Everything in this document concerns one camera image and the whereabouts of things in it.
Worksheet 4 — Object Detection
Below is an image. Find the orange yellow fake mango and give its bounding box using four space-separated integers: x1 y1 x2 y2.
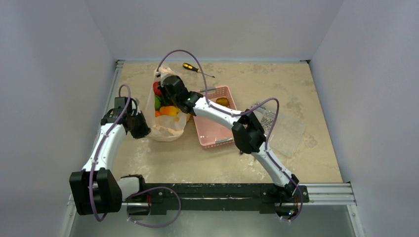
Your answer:
159 106 180 117

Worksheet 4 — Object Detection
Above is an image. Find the translucent orange plastic bag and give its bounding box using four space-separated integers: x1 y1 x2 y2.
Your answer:
142 84 190 142

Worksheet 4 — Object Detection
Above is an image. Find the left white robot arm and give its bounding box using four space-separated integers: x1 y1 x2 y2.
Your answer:
69 97 150 215

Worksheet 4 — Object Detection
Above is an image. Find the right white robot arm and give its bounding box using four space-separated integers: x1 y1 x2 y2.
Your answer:
160 76 300 201

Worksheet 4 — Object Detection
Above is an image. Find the red fake tomato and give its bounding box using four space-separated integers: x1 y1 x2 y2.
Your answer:
153 81 162 97

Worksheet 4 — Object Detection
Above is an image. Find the green fake lime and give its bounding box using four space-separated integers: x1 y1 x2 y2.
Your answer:
154 95 162 111

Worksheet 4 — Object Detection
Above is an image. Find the brown fake kiwi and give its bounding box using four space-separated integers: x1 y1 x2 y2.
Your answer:
215 97 229 107

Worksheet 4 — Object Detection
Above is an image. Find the yellow black screwdriver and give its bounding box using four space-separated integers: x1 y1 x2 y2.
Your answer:
182 63 215 78

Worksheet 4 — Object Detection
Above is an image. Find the pink plastic basket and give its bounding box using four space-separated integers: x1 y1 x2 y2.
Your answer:
194 85 237 149

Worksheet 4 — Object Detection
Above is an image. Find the clear plastic screw box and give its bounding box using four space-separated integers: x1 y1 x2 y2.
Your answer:
252 102 306 158

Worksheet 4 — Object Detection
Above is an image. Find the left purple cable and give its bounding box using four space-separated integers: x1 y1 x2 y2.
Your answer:
88 84 182 229

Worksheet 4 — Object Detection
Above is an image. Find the purple cable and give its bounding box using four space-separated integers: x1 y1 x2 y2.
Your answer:
156 49 303 223
88 84 182 229

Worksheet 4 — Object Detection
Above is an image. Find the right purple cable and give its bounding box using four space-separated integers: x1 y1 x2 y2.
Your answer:
156 49 303 223

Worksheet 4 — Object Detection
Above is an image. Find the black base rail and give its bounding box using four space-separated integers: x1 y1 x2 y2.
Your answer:
123 183 310 218

